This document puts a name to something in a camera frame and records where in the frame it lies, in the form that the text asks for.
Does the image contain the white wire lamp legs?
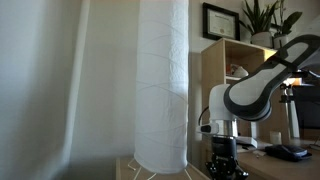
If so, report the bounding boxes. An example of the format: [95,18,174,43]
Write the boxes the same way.
[126,158,194,180]

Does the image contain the light wooden shelf unit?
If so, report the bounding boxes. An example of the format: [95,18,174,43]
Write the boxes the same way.
[200,37,301,180]

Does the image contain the green plant in white pot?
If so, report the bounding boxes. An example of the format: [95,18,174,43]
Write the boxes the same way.
[240,0,280,48]

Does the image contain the white bowl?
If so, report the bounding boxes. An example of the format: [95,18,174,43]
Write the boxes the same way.
[232,65,250,79]

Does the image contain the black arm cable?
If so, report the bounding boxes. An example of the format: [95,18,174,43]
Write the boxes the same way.
[198,105,212,127]

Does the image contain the black framed certificate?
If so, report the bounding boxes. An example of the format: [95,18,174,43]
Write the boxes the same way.
[202,2,242,42]

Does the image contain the white candle cup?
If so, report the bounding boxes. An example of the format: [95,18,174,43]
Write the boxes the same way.
[269,130,283,146]

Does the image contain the light wooden desk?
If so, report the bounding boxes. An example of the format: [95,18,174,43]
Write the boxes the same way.
[186,138,320,180]

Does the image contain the black monitor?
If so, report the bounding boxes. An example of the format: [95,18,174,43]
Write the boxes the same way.
[292,84,320,141]

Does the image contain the green plant in grey pot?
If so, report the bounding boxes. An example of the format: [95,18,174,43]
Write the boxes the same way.
[271,0,304,50]

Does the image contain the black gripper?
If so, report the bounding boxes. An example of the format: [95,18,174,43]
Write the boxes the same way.
[204,134,249,180]

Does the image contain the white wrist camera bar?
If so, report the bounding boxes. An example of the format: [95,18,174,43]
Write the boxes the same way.
[196,121,259,150]

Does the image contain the black pouch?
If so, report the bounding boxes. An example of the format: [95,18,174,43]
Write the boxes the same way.
[264,143,313,163]

